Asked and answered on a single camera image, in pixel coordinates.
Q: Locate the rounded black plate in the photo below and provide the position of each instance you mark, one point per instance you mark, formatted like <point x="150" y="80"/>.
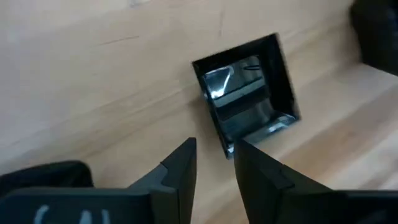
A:
<point x="379" y="34"/>

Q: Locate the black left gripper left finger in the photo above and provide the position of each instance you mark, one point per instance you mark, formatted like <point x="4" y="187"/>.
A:
<point x="174" y="189"/>

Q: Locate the small square black plate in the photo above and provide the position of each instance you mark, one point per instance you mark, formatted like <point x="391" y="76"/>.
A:
<point x="245" y="93"/>

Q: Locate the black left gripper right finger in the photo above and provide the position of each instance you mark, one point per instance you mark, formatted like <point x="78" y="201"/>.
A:
<point x="264" y="193"/>

